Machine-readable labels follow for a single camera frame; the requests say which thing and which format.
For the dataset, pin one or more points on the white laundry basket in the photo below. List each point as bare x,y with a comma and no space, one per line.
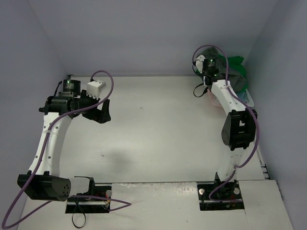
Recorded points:
215,102

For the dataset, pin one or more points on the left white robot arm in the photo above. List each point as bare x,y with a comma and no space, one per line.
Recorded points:
43,181

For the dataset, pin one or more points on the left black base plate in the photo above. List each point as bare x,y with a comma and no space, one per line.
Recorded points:
91,205

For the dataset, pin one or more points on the green t shirt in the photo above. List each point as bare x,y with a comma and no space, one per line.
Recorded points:
235,64

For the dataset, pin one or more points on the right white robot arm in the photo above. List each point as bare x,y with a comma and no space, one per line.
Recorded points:
240,131

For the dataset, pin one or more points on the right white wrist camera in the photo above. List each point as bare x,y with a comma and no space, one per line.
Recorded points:
199,63

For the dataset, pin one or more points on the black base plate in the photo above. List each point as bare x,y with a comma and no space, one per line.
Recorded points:
225,199
91,205

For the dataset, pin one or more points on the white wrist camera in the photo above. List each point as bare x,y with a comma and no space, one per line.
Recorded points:
94,88
199,63

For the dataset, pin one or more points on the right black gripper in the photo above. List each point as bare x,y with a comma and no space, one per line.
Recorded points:
206,79

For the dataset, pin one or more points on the grey t shirt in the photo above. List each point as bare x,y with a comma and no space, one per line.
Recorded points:
237,81

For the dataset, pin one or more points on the light blue t shirt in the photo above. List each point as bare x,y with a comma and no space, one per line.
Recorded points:
244,96

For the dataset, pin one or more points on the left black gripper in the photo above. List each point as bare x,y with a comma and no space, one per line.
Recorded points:
95,110

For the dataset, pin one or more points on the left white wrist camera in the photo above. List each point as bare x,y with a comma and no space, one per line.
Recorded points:
94,88

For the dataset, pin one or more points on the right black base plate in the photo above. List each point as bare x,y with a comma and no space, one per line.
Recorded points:
225,199

